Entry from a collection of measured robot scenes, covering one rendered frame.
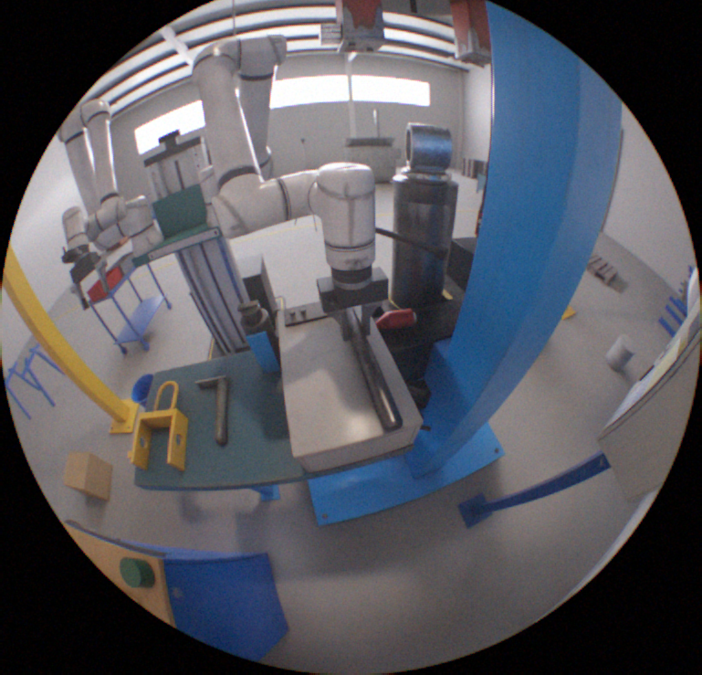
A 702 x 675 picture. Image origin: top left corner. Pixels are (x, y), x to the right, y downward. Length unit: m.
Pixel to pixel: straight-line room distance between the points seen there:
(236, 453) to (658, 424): 0.89
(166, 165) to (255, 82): 0.77
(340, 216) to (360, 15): 0.63
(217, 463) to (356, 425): 0.37
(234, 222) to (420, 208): 0.52
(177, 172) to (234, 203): 1.06
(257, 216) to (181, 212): 1.00
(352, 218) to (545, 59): 0.39
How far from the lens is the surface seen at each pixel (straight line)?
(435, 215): 0.76
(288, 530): 1.66
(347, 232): 0.37
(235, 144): 0.50
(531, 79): 0.43
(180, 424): 0.71
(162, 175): 1.48
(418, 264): 0.82
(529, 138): 0.41
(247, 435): 0.63
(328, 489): 1.51
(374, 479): 1.50
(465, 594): 1.79
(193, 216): 1.39
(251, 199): 0.43
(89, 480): 2.59
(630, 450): 0.64
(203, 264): 1.57
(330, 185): 0.35
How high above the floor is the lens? 1.60
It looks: 43 degrees down
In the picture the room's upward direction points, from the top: 5 degrees counter-clockwise
